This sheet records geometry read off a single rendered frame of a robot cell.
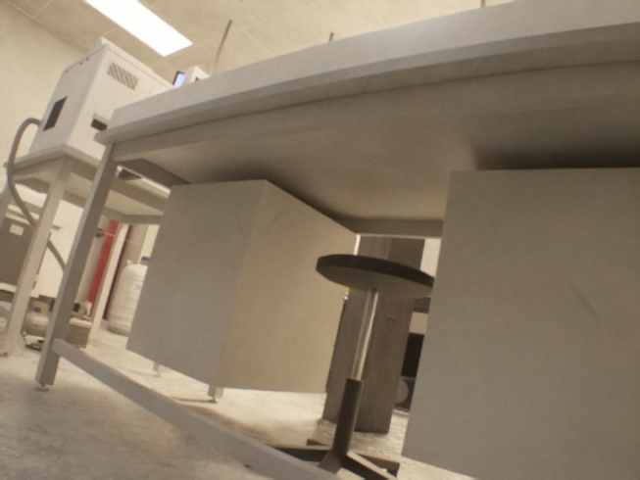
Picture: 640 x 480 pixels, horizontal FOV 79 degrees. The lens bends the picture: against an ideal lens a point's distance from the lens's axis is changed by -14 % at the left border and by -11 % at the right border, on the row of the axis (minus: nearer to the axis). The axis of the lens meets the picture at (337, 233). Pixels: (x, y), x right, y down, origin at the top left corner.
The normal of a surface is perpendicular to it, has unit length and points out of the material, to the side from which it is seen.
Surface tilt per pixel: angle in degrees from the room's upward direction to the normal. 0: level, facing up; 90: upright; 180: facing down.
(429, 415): 90
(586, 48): 180
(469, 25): 90
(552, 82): 90
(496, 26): 90
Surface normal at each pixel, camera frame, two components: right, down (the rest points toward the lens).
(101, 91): 0.81, 0.04
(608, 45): -0.21, 0.95
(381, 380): 0.62, -0.06
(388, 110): -0.54, -0.31
